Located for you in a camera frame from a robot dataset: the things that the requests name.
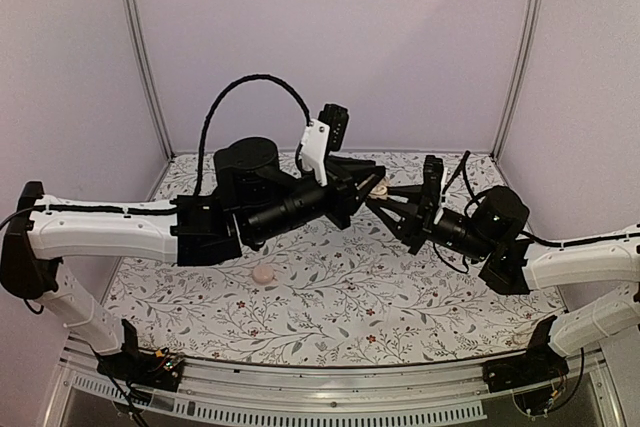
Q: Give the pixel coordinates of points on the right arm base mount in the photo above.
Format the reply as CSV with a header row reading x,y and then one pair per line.
x,y
537,364

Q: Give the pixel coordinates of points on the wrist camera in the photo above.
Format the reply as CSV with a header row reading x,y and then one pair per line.
x,y
321,136
432,172

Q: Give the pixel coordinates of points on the floral patterned table mat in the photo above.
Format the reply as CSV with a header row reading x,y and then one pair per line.
x,y
339,298

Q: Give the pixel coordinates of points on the aluminium corner post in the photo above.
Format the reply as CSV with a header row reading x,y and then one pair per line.
x,y
524,48
143,64

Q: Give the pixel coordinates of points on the left aluminium corner post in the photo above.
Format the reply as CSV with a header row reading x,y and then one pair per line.
x,y
143,64

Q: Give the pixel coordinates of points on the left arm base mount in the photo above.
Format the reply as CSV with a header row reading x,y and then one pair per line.
x,y
161,369

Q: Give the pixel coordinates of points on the right aluminium corner post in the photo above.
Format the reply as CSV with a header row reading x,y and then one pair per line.
x,y
524,48

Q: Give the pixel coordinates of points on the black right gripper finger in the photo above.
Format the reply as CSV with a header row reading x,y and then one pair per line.
x,y
409,192
400,218

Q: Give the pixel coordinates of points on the white earbuds charging case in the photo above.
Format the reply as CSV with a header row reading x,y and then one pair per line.
x,y
381,190

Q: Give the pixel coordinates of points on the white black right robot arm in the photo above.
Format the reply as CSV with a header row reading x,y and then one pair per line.
x,y
515,262

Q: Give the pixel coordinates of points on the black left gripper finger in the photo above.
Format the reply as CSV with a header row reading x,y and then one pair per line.
x,y
355,170
362,190

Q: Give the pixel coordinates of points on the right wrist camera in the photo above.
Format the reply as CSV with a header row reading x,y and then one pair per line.
x,y
432,172

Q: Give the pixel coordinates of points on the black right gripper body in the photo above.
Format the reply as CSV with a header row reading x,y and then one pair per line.
x,y
429,211

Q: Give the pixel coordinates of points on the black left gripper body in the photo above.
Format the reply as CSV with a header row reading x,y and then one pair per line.
x,y
342,187

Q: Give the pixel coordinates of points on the pinkish earbud on table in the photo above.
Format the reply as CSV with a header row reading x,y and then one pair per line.
x,y
263,274

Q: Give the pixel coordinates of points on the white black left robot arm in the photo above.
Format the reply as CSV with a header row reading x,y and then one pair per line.
x,y
253,201

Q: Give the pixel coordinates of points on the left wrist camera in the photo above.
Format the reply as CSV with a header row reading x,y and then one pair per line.
x,y
321,136

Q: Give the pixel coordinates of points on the aluminium front rail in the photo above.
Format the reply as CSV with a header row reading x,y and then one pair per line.
x,y
218,393

